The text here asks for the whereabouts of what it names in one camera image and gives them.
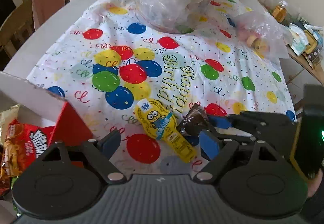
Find wooden chair left side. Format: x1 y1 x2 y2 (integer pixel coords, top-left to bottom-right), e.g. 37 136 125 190
1 0 70 58

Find balloon birthday tablecloth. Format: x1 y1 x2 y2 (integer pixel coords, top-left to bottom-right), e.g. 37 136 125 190
28 0 295 175

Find person right hand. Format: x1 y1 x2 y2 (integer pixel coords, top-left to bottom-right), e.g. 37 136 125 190
308 169 323 198

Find red white cardboard box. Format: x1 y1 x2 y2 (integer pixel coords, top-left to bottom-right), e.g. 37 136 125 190
0 70 95 214

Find glass jar amber contents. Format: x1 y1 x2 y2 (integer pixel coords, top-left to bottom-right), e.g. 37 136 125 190
264 0 300 26

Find cream yellow snack pouch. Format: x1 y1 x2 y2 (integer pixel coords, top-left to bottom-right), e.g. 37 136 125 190
0 104 20 145

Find yellow minion candy pack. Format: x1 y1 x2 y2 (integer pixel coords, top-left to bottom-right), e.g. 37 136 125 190
134 99 197 163

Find pink towel on chair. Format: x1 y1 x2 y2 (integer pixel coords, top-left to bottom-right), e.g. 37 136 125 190
31 0 65 30

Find yellow box on cabinet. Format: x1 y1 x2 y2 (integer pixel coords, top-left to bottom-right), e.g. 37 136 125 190
304 30 318 54

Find dark brown chocolate wrapper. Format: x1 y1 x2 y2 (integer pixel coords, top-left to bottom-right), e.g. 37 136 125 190
176 103 216 137

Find plastic bag with cookies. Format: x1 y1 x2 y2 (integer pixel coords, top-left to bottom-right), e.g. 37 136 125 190
233 0 293 59

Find red orange snack bag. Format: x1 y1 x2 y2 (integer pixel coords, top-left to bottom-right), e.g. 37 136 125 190
1 119 54 197

